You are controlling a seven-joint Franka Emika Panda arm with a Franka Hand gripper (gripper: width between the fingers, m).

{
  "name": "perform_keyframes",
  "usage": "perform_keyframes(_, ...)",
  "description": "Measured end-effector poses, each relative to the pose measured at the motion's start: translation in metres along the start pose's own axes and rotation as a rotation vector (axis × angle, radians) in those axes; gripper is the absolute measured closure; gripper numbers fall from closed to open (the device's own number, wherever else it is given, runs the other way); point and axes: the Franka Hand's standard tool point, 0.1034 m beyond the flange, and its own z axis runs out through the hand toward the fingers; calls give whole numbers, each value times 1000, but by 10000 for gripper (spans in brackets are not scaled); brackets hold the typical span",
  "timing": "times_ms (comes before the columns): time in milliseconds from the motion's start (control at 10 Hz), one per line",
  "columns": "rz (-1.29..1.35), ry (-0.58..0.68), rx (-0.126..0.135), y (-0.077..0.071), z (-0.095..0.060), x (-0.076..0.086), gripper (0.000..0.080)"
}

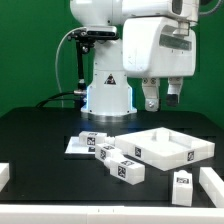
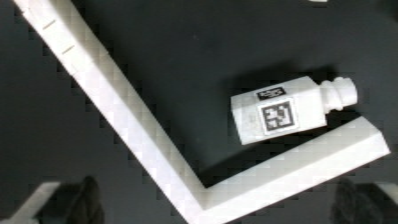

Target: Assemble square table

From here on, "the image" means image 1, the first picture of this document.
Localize white front fence bar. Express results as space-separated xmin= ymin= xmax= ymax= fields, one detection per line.
xmin=0 ymin=205 xmax=224 ymax=224

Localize grey cable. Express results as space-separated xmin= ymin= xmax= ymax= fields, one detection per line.
xmin=54 ymin=28 xmax=83 ymax=108

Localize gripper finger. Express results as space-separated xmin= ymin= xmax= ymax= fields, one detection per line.
xmin=142 ymin=78 xmax=160 ymax=112
xmin=166 ymin=77 xmax=183 ymax=107

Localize white square tabletop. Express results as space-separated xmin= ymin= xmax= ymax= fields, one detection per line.
xmin=115 ymin=127 xmax=215 ymax=171

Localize white tag sheet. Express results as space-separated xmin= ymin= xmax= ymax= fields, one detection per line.
xmin=65 ymin=137 xmax=95 ymax=155

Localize white right fence bar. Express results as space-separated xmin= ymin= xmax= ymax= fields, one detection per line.
xmin=199 ymin=167 xmax=224 ymax=208

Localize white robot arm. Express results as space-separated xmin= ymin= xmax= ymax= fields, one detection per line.
xmin=70 ymin=0 xmax=199 ymax=121

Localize black cables on table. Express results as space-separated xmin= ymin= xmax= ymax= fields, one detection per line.
xmin=35 ymin=91 xmax=84 ymax=109

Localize white left fence block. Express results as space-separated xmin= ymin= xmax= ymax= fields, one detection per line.
xmin=0 ymin=163 xmax=10 ymax=192

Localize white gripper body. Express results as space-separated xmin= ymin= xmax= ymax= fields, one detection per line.
xmin=123 ymin=17 xmax=196 ymax=78

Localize white fence bar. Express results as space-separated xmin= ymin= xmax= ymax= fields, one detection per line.
xmin=0 ymin=205 xmax=224 ymax=224
xmin=199 ymin=167 xmax=224 ymax=208

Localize black camera on stand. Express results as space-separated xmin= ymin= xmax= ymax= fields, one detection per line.
xmin=67 ymin=26 xmax=119 ymax=97

